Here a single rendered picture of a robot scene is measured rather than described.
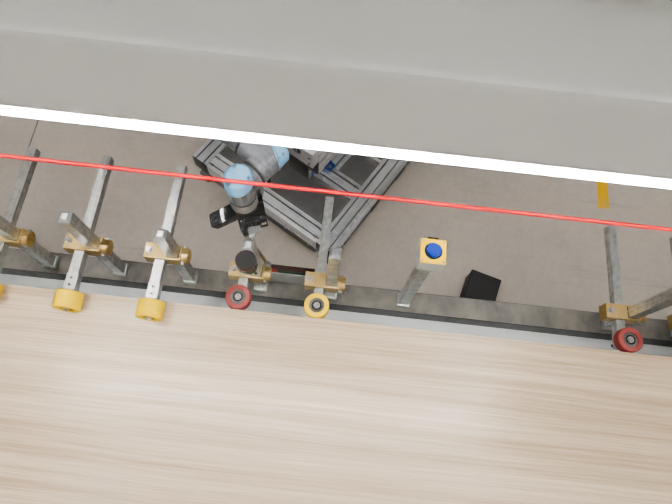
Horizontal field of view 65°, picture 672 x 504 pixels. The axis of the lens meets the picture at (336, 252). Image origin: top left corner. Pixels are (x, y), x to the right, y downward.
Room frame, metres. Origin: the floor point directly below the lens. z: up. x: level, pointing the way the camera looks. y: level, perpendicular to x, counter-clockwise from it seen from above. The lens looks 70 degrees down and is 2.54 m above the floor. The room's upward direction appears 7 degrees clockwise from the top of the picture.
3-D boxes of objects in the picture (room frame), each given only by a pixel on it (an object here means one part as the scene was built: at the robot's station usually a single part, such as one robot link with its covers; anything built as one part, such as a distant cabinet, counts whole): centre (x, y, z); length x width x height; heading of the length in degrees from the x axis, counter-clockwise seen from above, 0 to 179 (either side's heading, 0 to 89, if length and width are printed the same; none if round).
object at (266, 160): (0.70, 0.22, 1.30); 0.11 x 0.11 x 0.08; 55
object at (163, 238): (0.52, 0.50, 0.89); 0.03 x 0.03 x 0.48; 1
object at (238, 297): (0.42, 0.29, 0.85); 0.08 x 0.08 x 0.11
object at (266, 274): (0.52, 0.27, 0.85); 0.13 x 0.06 x 0.05; 91
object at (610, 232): (0.63, -0.96, 0.84); 0.43 x 0.03 x 0.04; 1
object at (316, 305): (0.42, 0.04, 0.85); 0.08 x 0.08 x 0.11
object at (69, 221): (0.52, 0.75, 0.94); 0.03 x 0.03 x 0.48; 1
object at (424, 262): (0.53, -0.26, 1.18); 0.07 x 0.07 x 0.08; 1
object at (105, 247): (0.51, 0.77, 0.95); 0.13 x 0.06 x 0.05; 91
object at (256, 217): (0.61, 0.26, 1.15); 0.09 x 0.08 x 0.12; 111
